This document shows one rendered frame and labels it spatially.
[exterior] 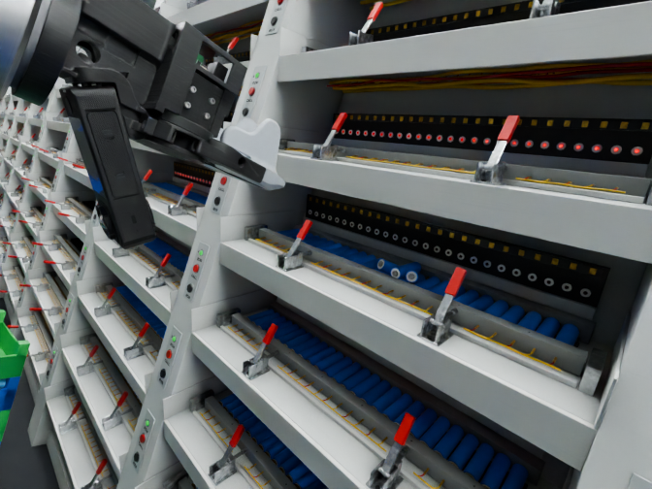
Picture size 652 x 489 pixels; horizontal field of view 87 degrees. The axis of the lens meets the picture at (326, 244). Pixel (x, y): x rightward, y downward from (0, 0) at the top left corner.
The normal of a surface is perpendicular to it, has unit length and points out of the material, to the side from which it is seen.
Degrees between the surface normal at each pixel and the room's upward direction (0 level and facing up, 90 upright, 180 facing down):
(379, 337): 109
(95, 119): 92
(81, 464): 19
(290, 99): 90
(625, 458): 90
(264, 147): 90
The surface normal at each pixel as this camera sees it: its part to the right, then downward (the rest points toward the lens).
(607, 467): -0.62, -0.18
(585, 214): -0.69, 0.14
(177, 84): 0.72, 0.26
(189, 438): 0.10, -0.96
